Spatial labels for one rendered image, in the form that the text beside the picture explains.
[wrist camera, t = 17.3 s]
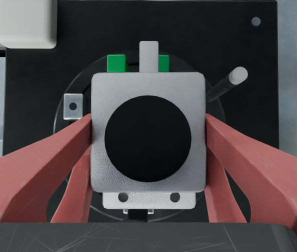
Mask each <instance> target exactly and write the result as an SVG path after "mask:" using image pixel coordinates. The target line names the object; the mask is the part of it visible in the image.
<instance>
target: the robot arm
mask: <svg viewBox="0 0 297 252"><path fill-rule="evenodd" d="M205 117H206V182H207V185H206V187H205V190H204V193H205V199H206V205H207V212H208V218H209V222H88V217H89V211H90V205H91V199H92V193H93V190H92V187H91V185H90V175H91V113H89V114H87V115H85V116H84V117H82V118H80V119H79V120H77V121H75V122H74V123H72V124H70V125H69V126H67V127H65V128H64V129H62V130H60V131H59V132H57V133H55V134H53V135H51V136H49V137H47V138H44V139H42V140H40V141H37V142H35V143H33V144H30V145H28V146H26V147H23V148H21V149H19V150H16V151H14V152H11V153H9V154H7V155H4V156H2V157H0V252H297V157H296V156H293V155H291V154H288V153H286V152H284V151H281V150H279V149H277V148H274V147H272V146H270V145H267V144H265V143H262V142H260V141H258V140H255V139H253V138H251V137H248V136H246V135H244V134H242V133H240V132H238V131H237V130H235V129H233V128H232V127H230V126H228V125H227V124H225V123H223V122H222V121H220V120H218V119H217V118H215V117H213V116H212V115H210V114H208V113H206V114H205ZM224 168H225V169H224ZM71 170H72V172H71V175H70V178H69V181H68V184H67V187H66V190H65V193H64V196H63V198H62V200H61V202H60V204H59V206H58V208H57V210H56V212H55V213H54V215H53V217H52V219H51V221H50V222H47V218H46V211H47V205H48V201H49V199H50V197H51V196H52V195H53V193H54V192H55V191H56V189H57V188H58V187H59V185H60V184H61V183H62V182H63V180H64V179H65V178H66V176H67V175H68V174H69V172H70V171H71ZM225 170H226V171H227V172H228V173H229V175H230V176H231V177H232V179H233V180H234V181H235V183H236V184H237V185H238V186H239V188H240V189H241V190H242V192H243V193H244V194H245V196H246V197H247V198H248V201H249V204H250V210H251V219H250V223H247V221H246V219H245V217H244V215H243V213H242V212H241V210H240V208H239V206H238V204H237V202H236V200H235V198H234V195H233V193H232V190H231V187H230V184H229V181H228V178H227V175H226V172H225Z"/></svg>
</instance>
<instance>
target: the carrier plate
mask: <svg viewBox="0 0 297 252"><path fill-rule="evenodd" d="M141 41H157V42H158V50H159V51H163V52H166V53H169V54H172V55H175V56H177V57H179V58H181V59H183V60H184V61H186V62H188V63H189V64H191V65H192V66H193V67H195V68H196V69H197V70H198V71H199V72H200V73H201V74H203V76H204V77H205V78H206V79H207V80H208V82H209V83H210V84H211V86H212V87H214V86H215V85H216V84H218V83H219V82H220V81H221V80H222V79H223V78H225V77H226V76H227V75H228V74H229V73H230V72H232V71H233V70H234V69H235V68H237V67H243V68H245V69H246V70H247V74H248V75H247V78H246V80H244V81H243V82H241V83H239V84H238V85H236V86H235V87H233V88H232V89H230V90H229V91H227V92H225V93H224V94H222V95H221V96H219V97H218V98H219V100H220V102H221V105H222V108H223V111H224V115H225V120H226V124H227V125H228V126H230V127H231V128H233V129H235V130H236V131H238V132H240V133H242V134H244V135H246V136H248V137H250V138H252V139H255V140H257V141H259V142H262V143H264V144H266V145H269V146H271V147H274V148H276V149H278V150H279V71H278V2H277V1H276V0H57V33H56V46H55V47H54V48H8V47H6V49H5V79H4V110H3V140H2V157H3V156H5V155H7V154H10V153H12V152H14V151H17V150H19V149H22V148H24V147H26V146H29V145H31V144H33V143H36V142H38V141H40V140H43V139H45V138H47V137H50V136H52V135H53V130H54V121H55V116H56V112H57V109H58V106H59V103H60V101H61V98H62V96H63V94H64V92H65V91H66V89H67V88H68V86H69V85H70V83H71V82H72V81H73V80H74V78H75V77H76V76H77V75H78V74H79V73H80V72H81V71H82V70H83V69H85V68H86V67H87V66H89V65H90V64H91V63H93V62H94V61H96V60H98V59H100V58H102V57H104V56H106V55H108V54H111V53H114V52H118V51H122V50H128V49H139V48H140V42H141ZM224 170H225V173H226V176H227V179H228V182H229V185H230V188H231V191H232V194H233V196H234V198H235V200H236V202H237V204H238V206H239V208H240V210H241V212H242V214H243V216H244V218H245V220H246V222H247V223H250V221H251V207H250V203H249V200H248V198H247V197H246V195H245V194H244V193H243V191H242V190H241V189H240V188H239V186H238V185H237V184H236V182H235V181H234V180H233V179H232V177H231V176H230V175H229V173H228V172H227V171H226V169H225V168H224ZM67 185H68V183H67V182H66V180H65V179H64V180H63V181H62V183H61V184H60V185H59V187H58V188H57V189H56V191H55V192H54V193H53V194H52V196H51V197H50V198H49V201H48V204H47V208H46V220H47V223H50V221H51V220H52V218H53V216H54V214H55V212H56V210H57V208H58V206H59V204H60V202H61V201H62V198H63V196H64V194H65V191H66V188H67ZM87 222H88V223H122V220H118V219H114V218H111V217H109V216H106V215H104V214H102V213H100V212H98V211H96V210H94V209H93V208H91V207H90V209H89V215H88V221H87ZM209 222H210V221H209V215H208V209H207V203H206V197H205V194H204V195H203V196H202V197H201V198H200V199H199V200H198V201H197V202H196V204H195V207H194V208H192V209H186V210H184V211H182V212H180V213H178V214H176V215H174V216H171V217H168V218H166V219H162V220H158V221H151V222H148V223H209Z"/></svg>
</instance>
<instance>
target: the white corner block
mask: <svg viewBox="0 0 297 252"><path fill-rule="evenodd" d="M57 12H58V3H57V0H0V43H1V44H3V45H4V46H6V47H7V48H10V49H52V48H54V47H55V46H56V44H57Z"/></svg>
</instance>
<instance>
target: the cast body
mask: <svg viewBox="0 0 297 252"><path fill-rule="evenodd" d="M206 185H207V150H206V85H205V78H204V75H203V74H202V73H199V72H159V43H158V41H140V43H139V72H99V73H96V74H94V75H93V77H92V79H91V145H90V186H91V188H92V190H93V191H95V192H98V193H102V204H103V206H104V208H106V209H192V208H194V207H195V205H196V193H199V192H201V191H204V190H205V188H206Z"/></svg>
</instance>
